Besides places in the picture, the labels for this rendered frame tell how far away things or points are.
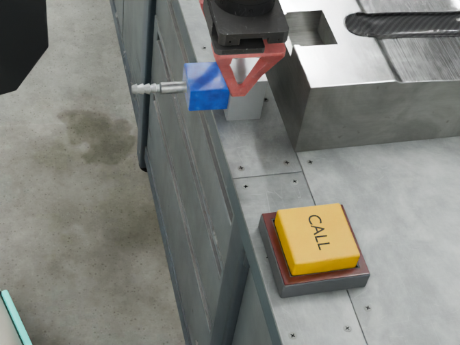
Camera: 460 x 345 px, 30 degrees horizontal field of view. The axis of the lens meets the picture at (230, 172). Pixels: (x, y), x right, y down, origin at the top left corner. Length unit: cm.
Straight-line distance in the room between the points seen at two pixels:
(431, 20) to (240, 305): 45
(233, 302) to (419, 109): 40
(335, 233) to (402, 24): 26
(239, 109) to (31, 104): 120
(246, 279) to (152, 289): 63
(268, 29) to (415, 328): 29
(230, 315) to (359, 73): 45
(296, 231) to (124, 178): 115
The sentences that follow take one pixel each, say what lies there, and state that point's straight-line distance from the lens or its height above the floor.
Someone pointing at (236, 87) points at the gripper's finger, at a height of 85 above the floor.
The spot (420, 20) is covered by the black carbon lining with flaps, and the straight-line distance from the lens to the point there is 93.
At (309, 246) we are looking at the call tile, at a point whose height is 84.
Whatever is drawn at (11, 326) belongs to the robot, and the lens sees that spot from 136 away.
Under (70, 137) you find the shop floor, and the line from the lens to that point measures 195.
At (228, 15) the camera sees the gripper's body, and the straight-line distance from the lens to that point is 79.
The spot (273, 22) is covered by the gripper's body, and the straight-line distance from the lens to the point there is 79.
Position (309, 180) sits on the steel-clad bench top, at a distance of 84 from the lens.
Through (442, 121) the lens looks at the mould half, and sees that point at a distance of 90.
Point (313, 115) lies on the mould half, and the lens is 83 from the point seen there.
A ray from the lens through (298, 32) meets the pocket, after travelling 90.
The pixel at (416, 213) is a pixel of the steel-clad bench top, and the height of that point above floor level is 80.
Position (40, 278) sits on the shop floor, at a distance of 172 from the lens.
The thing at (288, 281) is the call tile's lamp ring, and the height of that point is 82.
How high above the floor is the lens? 142
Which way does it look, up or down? 48 degrees down
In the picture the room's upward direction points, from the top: 10 degrees clockwise
